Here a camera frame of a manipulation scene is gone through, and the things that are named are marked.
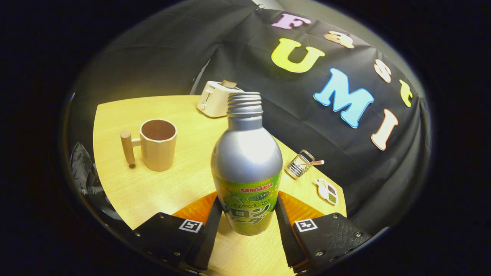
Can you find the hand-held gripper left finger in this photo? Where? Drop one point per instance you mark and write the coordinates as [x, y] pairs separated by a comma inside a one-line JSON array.
[[209, 237]]

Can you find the light wooden table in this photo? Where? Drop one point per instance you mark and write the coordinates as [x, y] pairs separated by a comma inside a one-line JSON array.
[[184, 184]]

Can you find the white toaster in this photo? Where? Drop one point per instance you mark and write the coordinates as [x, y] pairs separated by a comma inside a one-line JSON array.
[[213, 101]]

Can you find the small white condiment tray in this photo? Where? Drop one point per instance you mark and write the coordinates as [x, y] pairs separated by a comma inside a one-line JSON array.
[[327, 191]]

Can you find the toast slice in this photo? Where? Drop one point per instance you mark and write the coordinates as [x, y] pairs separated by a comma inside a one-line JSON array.
[[229, 84]]

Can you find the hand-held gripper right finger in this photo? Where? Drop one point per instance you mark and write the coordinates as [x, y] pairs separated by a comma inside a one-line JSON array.
[[285, 234]]

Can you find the silver bottle with green label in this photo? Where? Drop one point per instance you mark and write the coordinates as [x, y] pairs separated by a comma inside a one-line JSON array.
[[245, 153]]

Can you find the dark grey clothing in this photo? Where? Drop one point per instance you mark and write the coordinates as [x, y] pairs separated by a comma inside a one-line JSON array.
[[86, 172]]

